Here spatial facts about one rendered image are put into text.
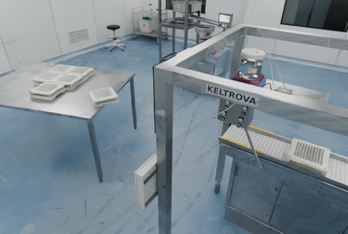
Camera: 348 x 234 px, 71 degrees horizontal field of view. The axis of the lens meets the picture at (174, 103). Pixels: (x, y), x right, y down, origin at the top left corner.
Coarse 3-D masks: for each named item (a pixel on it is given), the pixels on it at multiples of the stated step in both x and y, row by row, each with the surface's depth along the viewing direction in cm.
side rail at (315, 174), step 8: (232, 144) 180; (256, 152) 171; (272, 160) 167; (280, 160) 164; (296, 168) 159; (304, 168) 157; (312, 176) 156; (320, 176) 153; (336, 184) 149; (344, 184) 146
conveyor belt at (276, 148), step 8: (232, 128) 200; (240, 128) 200; (224, 136) 191; (232, 136) 191; (240, 136) 191; (256, 136) 192; (264, 136) 192; (248, 144) 183; (256, 144) 183; (264, 144) 183; (272, 144) 183; (280, 144) 183; (288, 144) 183; (264, 152) 175; (272, 152) 176; (280, 152) 176; (336, 160) 169; (328, 168) 162; (336, 168) 163; (344, 168) 163; (328, 176) 156; (336, 176) 157; (344, 176) 157
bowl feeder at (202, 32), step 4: (200, 24) 441; (204, 24) 442; (196, 28) 420; (200, 28) 413; (204, 28) 444; (196, 32) 428; (200, 32) 417; (204, 32) 414; (208, 32) 415; (200, 36) 427; (204, 36) 424; (200, 40) 433
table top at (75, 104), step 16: (32, 64) 330; (48, 64) 331; (0, 80) 285; (16, 80) 285; (96, 80) 289; (112, 80) 289; (128, 80) 294; (0, 96) 251; (16, 96) 252; (64, 96) 253; (80, 96) 254; (48, 112) 228; (64, 112) 226; (80, 112) 227; (96, 112) 228
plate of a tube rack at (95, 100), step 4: (104, 88) 255; (88, 92) 247; (104, 92) 247; (112, 92) 247; (92, 96) 239; (96, 96) 239; (100, 96) 239; (108, 96) 240; (112, 96) 240; (116, 96) 240; (92, 100) 234; (96, 100) 232; (100, 100) 234; (104, 100) 235
